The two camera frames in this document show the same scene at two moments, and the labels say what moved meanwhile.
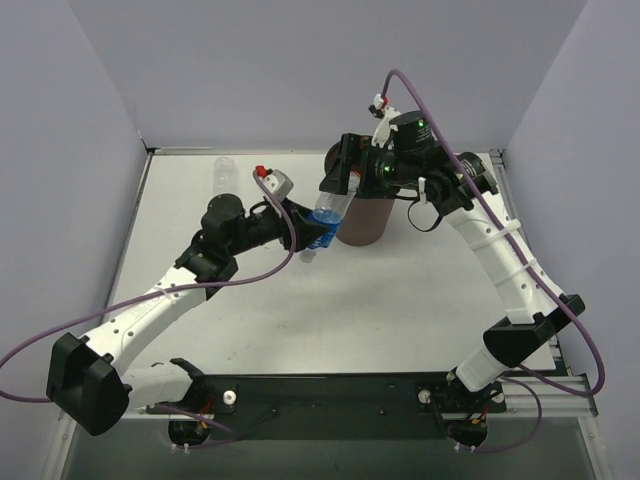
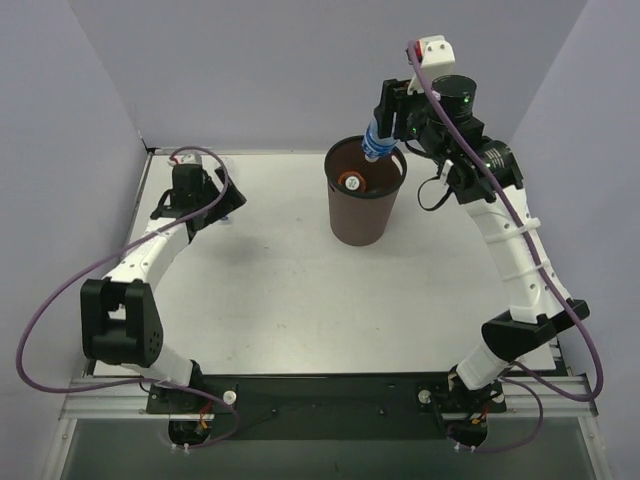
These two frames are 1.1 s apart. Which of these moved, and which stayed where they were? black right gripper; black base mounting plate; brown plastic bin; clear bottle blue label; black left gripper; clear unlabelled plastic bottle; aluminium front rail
Moved: black left gripper; clear bottle blue label; black right gripper
Stayed: aluminium front rail; black base mounting plate; clear unlabelled plastic bottle; brown plastic bin
